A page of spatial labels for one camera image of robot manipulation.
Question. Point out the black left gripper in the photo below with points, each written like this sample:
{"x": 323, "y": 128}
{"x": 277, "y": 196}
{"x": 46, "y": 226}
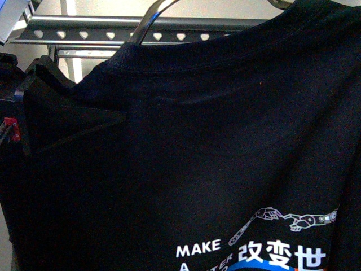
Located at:
{"x": 51, "y": 114}

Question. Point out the silver metal clothes hanger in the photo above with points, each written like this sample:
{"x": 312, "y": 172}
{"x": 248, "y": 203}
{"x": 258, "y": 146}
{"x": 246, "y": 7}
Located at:
{"x": 148, "y": 19}

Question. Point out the black printed t-shirt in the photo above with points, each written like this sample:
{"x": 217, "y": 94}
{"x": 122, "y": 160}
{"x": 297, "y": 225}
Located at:
{"x": 237, "y": 153}

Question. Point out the dark metal clothes rack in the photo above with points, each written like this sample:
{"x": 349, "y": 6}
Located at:
{"x": 76, "y": 43}

